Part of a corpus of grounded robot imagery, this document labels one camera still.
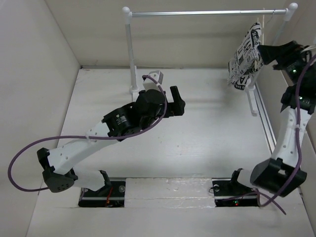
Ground aluminium rail right side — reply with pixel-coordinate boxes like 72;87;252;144
254;83;276;154

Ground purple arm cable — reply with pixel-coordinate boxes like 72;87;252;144
7;75;168;205
256;53;316;215

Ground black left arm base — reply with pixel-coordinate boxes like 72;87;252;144
78;170;126;208

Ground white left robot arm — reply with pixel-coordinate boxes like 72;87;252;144
37;86;185;196

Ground white metal clothes rack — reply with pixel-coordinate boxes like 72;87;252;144
121;2;298;117

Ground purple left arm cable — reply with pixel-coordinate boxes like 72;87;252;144
7;75;168;205

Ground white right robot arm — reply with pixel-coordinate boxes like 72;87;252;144
228;40;316;197

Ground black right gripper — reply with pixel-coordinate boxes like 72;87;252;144
257;40;311;87

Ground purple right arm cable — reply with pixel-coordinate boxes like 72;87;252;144
256;53;316;215

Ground newspaper print trousers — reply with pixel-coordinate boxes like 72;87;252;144
227;22;263;90

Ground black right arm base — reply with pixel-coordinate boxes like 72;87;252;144
208;168;259;207

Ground beige clothes hanger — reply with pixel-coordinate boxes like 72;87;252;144
254;9;276;70

